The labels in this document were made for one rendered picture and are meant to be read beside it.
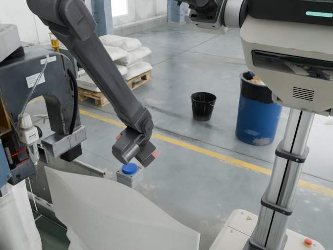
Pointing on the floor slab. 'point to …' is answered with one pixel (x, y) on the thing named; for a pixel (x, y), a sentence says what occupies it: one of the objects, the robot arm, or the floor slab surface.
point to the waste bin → (256, 112)
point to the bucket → (202, 105)
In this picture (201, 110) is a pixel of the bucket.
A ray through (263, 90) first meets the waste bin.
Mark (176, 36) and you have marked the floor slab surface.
